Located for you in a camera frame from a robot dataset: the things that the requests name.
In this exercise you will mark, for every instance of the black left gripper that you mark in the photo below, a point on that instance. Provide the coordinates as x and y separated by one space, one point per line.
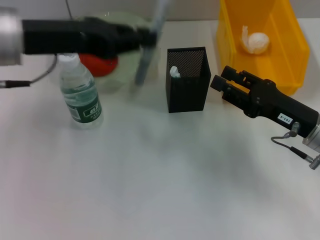
70 37

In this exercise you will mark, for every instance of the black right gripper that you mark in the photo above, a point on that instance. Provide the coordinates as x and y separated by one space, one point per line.
280 107

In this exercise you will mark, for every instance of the grey metallic pen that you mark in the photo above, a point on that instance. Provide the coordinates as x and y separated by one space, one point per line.
146 62

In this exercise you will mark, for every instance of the red knitted toy orange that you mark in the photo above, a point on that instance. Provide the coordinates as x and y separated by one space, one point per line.
100 66

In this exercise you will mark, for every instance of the white paper ball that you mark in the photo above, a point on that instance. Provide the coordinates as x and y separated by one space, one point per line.
257 42

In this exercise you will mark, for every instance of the mint green pen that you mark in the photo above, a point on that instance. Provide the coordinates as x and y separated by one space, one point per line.
174 72

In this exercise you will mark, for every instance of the clear green-label water bottle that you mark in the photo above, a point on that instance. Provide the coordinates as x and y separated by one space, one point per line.
80 100

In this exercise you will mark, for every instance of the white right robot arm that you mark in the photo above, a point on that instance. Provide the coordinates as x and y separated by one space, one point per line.
313 140

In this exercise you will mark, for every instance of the pale green glass fruit plate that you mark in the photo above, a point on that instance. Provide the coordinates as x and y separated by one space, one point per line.
125 70

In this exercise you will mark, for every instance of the black mesh pen holder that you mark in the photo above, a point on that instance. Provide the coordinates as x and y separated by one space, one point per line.
187 100

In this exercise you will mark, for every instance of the yellow plastic bin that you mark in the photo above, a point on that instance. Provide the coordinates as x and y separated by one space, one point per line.
262 70

